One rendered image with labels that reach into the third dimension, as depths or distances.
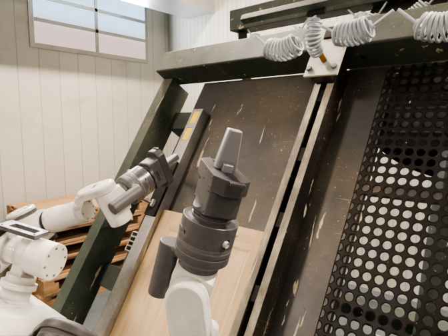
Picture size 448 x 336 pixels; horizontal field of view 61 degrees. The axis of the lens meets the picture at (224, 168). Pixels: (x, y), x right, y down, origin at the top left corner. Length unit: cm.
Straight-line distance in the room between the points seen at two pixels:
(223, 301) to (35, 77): 385
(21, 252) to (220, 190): 41
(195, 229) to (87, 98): 433
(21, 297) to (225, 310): 48
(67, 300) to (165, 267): 87
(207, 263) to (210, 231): 5
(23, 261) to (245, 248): 54
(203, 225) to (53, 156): 413
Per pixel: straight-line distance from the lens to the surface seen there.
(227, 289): 104
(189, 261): 58
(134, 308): 125
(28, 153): 452
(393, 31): 113
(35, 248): 76
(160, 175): 114
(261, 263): 95
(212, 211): 54
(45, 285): 381
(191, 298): 59
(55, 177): 466
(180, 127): 154
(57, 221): 115
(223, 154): 56
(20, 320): 71
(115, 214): 102
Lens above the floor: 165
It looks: 7 degrees down
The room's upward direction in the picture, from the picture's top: straight up
